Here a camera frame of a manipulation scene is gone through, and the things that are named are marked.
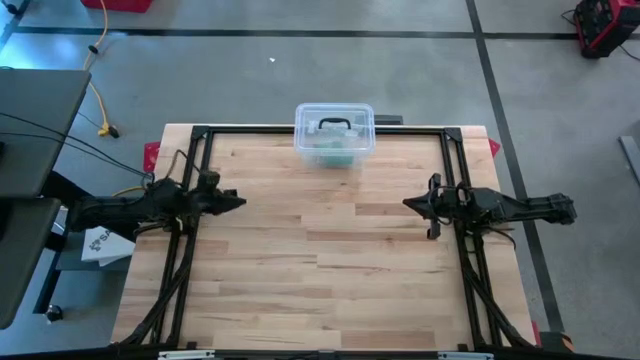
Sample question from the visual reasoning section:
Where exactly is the yellow extension cable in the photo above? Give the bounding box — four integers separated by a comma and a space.
84, 0, 119, 139

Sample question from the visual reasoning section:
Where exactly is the black aluminium rig frame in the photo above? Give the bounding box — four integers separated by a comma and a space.
114, 124, 539, 351

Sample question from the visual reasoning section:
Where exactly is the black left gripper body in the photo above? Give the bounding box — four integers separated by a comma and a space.
192, 169, 232, 217

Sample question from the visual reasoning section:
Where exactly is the red black tool crate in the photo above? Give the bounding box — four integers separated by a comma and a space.
572, 0, 640, 59

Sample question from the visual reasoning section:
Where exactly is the black support beam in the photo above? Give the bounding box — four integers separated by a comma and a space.
42, 169, 94, 211

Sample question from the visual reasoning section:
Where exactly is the red floor bin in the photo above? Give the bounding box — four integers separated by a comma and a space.
79, 0, 155, 14

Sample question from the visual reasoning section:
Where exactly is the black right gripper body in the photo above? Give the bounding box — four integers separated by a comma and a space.
426, 172, 474, 240

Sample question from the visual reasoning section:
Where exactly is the clear plastic storage box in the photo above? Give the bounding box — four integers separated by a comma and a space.
293, 102, 376, 171

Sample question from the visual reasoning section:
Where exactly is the grey desk top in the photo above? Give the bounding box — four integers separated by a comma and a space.
0, 68, 92, 199
0, 197, 61, 330

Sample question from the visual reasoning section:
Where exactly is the grey metal bar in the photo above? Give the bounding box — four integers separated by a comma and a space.
618, 134, 640, 189

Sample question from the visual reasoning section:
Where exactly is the clear plastic container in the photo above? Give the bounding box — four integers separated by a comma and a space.
293, 102, 376, 154

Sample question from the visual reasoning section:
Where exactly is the white box under table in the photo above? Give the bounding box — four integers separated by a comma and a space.
80, 225, 137, 268

